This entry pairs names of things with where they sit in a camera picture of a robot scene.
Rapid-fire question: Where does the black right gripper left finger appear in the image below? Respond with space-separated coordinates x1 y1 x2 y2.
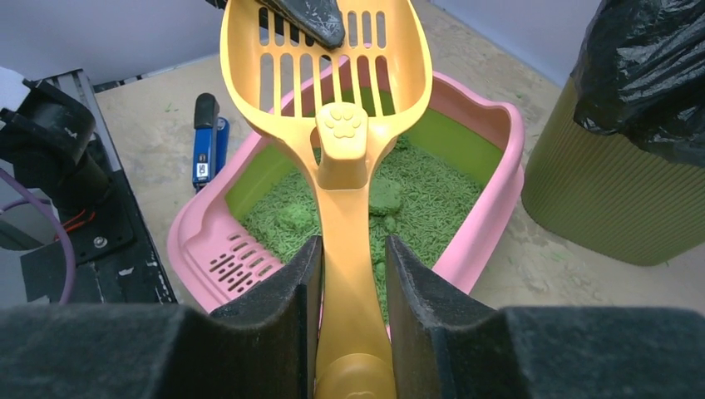
1 236 323 398

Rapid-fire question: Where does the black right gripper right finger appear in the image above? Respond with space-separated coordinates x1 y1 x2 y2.
386 236 704 398

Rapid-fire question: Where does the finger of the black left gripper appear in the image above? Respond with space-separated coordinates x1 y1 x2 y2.
260 0 346 50

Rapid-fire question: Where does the yellow litter scoop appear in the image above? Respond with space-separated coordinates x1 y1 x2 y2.
220 1 432 398

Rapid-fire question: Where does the green cat litter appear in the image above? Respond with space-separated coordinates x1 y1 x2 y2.
240 136 482 318

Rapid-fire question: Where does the pink and green litter box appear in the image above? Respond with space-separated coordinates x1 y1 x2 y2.
167 72 525 312

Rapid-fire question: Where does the blue and black stapler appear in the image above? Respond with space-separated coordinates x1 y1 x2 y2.
192 92 230 193

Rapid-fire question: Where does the olive green trash bin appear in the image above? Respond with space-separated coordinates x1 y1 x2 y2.
521 80 704 266

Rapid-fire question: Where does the black trash bag liner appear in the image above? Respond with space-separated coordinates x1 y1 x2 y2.
571 0 704 167

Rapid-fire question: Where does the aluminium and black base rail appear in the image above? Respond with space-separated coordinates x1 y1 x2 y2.
47 69 177 303

